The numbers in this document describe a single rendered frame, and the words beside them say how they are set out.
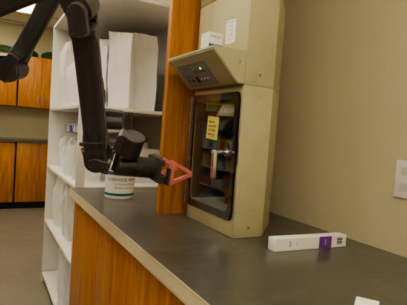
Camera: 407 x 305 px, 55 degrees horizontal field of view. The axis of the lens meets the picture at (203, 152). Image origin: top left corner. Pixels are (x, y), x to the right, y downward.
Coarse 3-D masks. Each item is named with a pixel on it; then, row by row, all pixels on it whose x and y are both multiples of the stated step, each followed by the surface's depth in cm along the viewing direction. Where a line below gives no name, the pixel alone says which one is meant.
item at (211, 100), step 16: (208, 96) 134; (224, 96) 125; (208, 112) 134; (224, 112) 125; (224, 128) 125; (192, 144) 144; (208, 144) 133; (224, 144) 124; (192, 160) 143; (208, 160) 133; (224, 160) 124; (192, 176) 143; (208, 176) 132; (224, 176) 124; (192, 192) 142; (208, 192) 132; (224, 192) 123; (208, 208) 132; (224, 208) 123
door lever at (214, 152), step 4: (212, 152) 120; (216, 152) 120; (220, 152) 121; (224, 152) 122; (212, 156) 121; (216, 156) 121; (212, 160) 121; (216, 160) 121; (212, 164) 121; (216, 164) 121; (212, 168) 121; (216, 168) 121; (212, 172) 121; (212, 176) 121
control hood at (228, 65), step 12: (204, 48) 117; (216, 48) 112; (228, 48) 114; (168, 60) 139; (180, 60) 132; (192, 60) 126; (204, 60) 121; (216, 60) 116; (228, 60) 115; (240, 60) 117; (216, 72) 121; (228, 72) 116; (240, 72) 117; (216, 84) 127; (228, 84) 122; (240, 84) 119
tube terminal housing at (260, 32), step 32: (224, 0) 130; (256, 0) 118; (224, 32) 129; (256, 32) 119; (256, 64) 120; (256, 96) 121; (256, 128) 122; (256, 160) 123; (256, 192) 124; (224, 224) 125; (256, 224) 125
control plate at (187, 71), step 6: (186, 66) 132; (192, 66) 129; (198, 66) 126; (204, 66) 123; (180, 72) 139; (186, 72) 136; (192, 72) 132; (198, 72) 129; (204, 72) 126; (210, 72) 123; (186, 78) 139; (192, 78) 136; (210, 78) 126; (192, 84) 139; (198, 84) 136; (204, 84) 132; (210, 84) 129
